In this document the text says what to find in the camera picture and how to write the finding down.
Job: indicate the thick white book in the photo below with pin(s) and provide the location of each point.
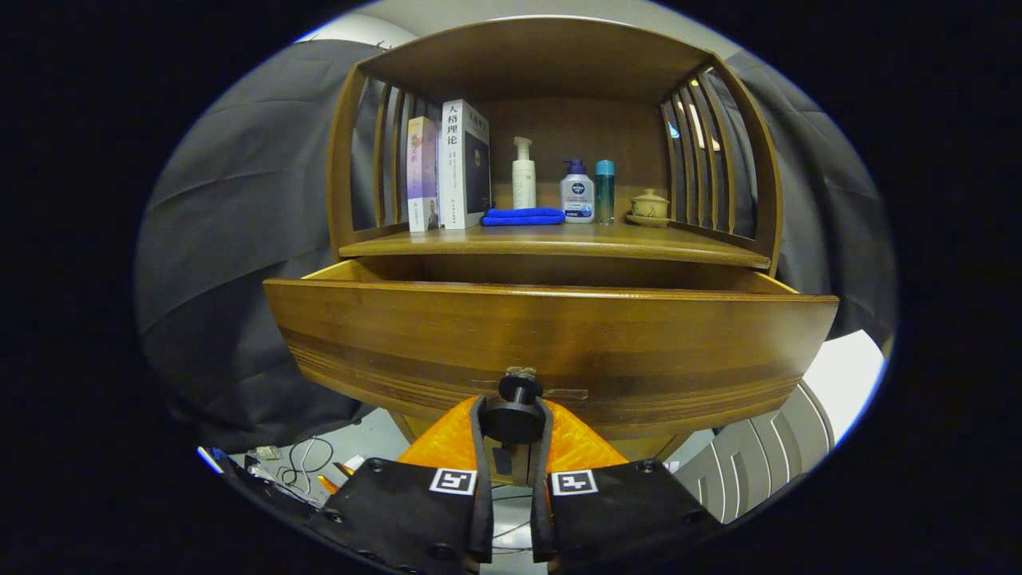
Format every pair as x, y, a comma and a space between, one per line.
455, 168

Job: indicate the purple book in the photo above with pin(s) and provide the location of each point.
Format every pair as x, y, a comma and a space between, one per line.
421, 176

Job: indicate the white slatted panel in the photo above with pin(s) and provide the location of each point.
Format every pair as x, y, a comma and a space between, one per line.
750, 463

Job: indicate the teal blue bottle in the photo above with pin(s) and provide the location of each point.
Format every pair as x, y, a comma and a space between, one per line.
604, 192

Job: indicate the brown wooden cabinet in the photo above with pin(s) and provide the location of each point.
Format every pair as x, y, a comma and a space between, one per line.
543, 56

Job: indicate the white flat panel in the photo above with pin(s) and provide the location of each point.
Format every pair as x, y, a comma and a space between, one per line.
846, 375

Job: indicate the blue folded cloth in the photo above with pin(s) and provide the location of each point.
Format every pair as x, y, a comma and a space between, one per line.
523, 216

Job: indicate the brown wooden drawer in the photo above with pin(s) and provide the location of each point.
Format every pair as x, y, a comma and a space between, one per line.
559, 335

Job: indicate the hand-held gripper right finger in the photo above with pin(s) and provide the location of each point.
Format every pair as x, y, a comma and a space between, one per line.
541, 479

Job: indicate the white bottle blue pump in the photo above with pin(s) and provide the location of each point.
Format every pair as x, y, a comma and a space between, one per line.
576, 200

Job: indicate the yellow ceramic lidded teacup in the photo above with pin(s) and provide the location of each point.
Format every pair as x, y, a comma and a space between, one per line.
649, 209

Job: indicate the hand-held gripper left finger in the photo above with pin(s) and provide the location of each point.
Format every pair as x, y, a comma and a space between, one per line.
481, 479

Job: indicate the wooden countertop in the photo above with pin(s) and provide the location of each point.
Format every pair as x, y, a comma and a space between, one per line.
559, 238

